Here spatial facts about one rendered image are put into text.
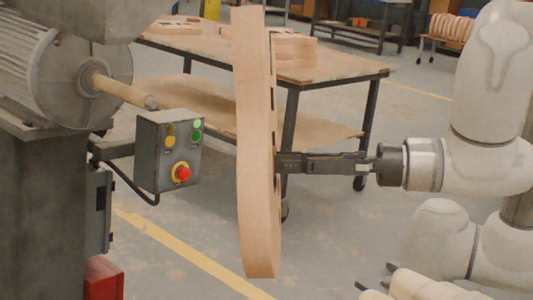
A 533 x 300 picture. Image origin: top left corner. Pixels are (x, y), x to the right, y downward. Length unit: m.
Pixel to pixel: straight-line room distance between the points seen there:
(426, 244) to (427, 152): 0.74
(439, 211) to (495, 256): 0.18
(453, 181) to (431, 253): 0.73
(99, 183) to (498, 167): 1.15
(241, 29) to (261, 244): 0.30
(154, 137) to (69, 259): 0.43
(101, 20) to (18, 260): 0.81
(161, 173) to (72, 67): 0.39
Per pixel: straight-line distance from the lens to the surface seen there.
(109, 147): 1.67
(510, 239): 1.71
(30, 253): 1.75
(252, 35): 0.88
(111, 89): 1.38
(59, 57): 1.43
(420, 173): 1.01
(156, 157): 1.64
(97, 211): 1.85
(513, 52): 0.93
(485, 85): 0.94
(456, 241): 1.73
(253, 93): 0.89
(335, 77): 3.63
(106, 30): 1.13
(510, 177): 1.04
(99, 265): 1.96
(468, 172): 1.01
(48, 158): 1.67
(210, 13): 11.43
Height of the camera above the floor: 1.59
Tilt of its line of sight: 19 degrees down
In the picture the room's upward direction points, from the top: 7 degrees clockwise
